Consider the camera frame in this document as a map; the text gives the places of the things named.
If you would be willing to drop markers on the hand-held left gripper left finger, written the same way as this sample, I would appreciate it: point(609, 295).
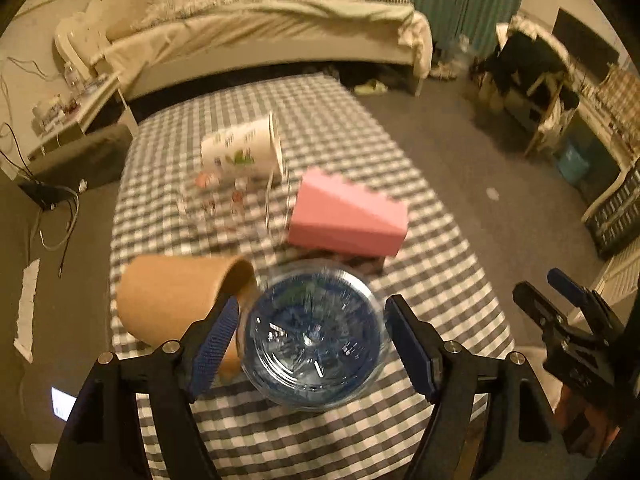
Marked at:
point(216, 344)

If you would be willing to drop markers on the white printed paper cup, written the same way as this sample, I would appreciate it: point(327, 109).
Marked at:
point(240, 150)

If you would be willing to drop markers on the bed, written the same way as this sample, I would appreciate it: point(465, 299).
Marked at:
point(260, 35)

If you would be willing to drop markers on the clear plastic water bottle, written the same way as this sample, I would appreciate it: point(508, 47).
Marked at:
point(312, 335)

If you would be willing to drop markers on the clear printed glass cup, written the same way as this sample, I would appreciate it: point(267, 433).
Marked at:
point(225, 205)

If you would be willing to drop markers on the chair with dark clothes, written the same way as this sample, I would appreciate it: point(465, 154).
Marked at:
point(530, 70)

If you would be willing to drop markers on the cream pillow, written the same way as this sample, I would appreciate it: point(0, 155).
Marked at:
point(125, 12)

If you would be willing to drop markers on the glowing screen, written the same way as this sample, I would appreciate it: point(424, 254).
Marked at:
point(62, 402)

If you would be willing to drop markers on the white side table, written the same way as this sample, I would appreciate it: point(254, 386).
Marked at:
point(80, 110)

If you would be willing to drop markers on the white slatted rack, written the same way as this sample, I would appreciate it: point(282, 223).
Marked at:
point(615, 210)

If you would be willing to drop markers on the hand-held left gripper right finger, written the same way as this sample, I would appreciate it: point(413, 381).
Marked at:
point(411, 345)

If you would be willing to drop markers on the person's right hand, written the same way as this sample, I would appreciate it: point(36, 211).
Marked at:
point(592, 422)

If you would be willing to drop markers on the pink box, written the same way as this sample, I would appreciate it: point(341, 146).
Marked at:
point(345, 215)

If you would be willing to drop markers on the brown paper cup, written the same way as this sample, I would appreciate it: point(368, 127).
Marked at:
point(170, 295)

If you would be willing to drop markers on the blue bin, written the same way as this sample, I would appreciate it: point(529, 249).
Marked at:
point(574, 162)

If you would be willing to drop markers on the white paper strip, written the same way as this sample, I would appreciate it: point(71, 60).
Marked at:
point(27, 310)

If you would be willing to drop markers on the grey checked tablecloth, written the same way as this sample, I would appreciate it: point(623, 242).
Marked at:
point(320, 125)

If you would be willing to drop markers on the grey ottoman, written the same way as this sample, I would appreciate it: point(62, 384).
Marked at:
point(80, 155)

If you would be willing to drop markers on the black wall screen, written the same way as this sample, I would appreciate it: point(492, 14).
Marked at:
point(587, 42)

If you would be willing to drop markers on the yellow-green slipper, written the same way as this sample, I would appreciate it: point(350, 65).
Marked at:
point(371, 87)

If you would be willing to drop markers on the pair of shoes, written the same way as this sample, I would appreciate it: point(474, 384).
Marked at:
point(444, 71)

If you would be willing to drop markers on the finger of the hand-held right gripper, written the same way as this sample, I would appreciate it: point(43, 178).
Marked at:
point(570, 286)
point(537, 305)

